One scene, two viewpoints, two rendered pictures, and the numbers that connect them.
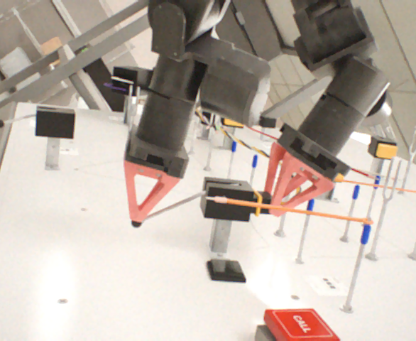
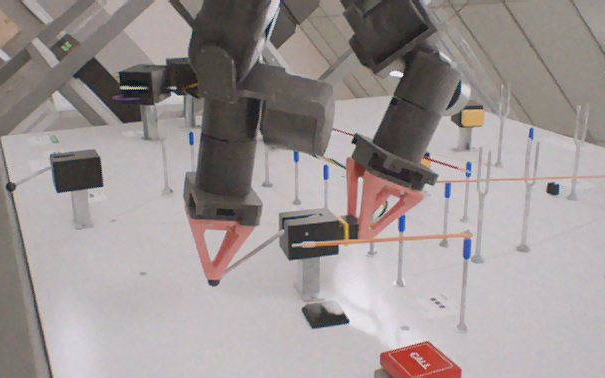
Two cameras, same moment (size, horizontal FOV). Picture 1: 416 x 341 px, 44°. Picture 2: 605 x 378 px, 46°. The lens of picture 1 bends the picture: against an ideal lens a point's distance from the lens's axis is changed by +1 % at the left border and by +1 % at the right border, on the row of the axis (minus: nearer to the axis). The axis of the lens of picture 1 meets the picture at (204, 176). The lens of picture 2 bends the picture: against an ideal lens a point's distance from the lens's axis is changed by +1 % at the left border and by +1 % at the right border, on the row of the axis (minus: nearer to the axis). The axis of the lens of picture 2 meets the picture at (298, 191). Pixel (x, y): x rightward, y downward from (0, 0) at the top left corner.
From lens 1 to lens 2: 0.15 m
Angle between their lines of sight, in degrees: 6
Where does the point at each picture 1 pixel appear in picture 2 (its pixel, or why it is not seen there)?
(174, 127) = (238, 171)
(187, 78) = (243, 116)
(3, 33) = not seen: outside the picture
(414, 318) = (532, 323)
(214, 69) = (273, 102)
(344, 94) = (416, 96)
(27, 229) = (90, 313)
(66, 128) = (92, 175)
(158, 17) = (202, 62)
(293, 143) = (371, 159)
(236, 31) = not seen: outside the picture
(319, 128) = (396, 137)
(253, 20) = not seen: outside the picture
